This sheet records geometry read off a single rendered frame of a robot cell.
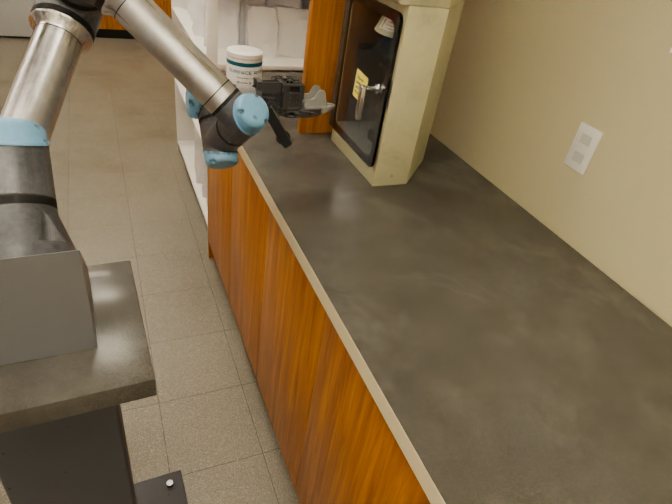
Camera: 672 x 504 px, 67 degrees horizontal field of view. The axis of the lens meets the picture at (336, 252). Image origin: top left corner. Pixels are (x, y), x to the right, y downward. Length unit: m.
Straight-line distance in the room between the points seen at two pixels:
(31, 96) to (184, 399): 1.27
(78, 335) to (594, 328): 0.98
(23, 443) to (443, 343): 0.74
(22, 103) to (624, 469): 1.17
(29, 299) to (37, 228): 0.10
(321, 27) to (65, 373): 1.16
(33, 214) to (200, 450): 1.22
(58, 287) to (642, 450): 0.94
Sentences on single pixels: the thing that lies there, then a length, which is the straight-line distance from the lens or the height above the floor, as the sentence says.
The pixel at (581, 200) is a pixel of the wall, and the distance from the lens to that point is 1.45.
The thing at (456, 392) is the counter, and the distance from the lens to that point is 0.91.
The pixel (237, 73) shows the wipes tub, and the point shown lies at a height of 1.02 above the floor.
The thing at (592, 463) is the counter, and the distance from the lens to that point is 0.93.
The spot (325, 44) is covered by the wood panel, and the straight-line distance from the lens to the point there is 1.64.
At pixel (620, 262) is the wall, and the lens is 1.40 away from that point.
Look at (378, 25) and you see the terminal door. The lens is 1.39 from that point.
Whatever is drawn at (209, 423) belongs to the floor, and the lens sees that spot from 1.96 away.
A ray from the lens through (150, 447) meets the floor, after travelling 1.93.
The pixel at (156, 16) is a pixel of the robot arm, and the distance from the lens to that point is 1.09.
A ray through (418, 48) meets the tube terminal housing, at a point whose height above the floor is 1.32.
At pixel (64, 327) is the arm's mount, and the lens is 0.89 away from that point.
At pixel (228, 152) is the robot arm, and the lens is 1.17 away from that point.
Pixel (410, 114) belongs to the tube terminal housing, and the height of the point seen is 1.15.
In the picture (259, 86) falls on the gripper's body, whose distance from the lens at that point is 1.24.
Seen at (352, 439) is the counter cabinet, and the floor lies 0.67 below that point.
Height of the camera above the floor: 1.60
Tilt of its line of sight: 35 degrees down
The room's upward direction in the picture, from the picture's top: 10 degrees clockwise
